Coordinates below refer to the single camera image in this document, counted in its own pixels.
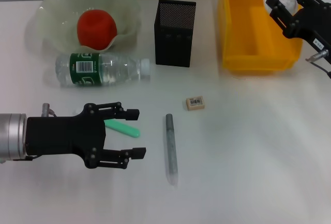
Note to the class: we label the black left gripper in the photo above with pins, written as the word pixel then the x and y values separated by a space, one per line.
pixel 64 136

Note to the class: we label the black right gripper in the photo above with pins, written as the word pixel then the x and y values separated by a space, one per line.
pixel 313 22

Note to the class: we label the clear green-label water bottle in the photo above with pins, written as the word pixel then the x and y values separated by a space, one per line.
pixel 113 70

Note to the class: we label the orange fruit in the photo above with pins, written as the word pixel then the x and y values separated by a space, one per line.
pixel 97 30

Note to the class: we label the green pen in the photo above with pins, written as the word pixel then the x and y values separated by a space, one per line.
pixel 124 129

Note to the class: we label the grey pen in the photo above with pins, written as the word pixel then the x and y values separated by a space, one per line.
pixel 171 146

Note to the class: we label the beige eraser with barcode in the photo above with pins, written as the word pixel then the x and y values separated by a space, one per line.
pixel 195 103

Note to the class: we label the black mesh pen holder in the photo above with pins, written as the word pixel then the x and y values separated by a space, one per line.
pixel 174 35

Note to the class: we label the pale green glass fruit plate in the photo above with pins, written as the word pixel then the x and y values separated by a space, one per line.
pixel 57 24

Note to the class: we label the yellow plastic bin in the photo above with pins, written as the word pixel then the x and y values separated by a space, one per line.
pixel 245 35

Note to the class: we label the silver plug on left gripper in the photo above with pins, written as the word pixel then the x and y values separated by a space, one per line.
pixel 46 108

